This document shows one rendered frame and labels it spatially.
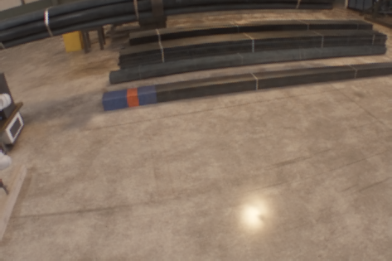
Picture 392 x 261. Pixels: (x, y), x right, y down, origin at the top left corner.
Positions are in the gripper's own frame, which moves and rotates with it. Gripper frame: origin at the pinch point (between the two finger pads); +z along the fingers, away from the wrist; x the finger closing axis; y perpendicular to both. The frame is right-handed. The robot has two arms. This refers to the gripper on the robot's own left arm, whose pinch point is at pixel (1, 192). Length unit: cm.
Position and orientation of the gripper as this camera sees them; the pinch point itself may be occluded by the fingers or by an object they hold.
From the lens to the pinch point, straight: 268.5
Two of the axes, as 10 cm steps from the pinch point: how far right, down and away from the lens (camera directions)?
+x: -9.8, 1.6, -1.2
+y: -1.8, -5.0, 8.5
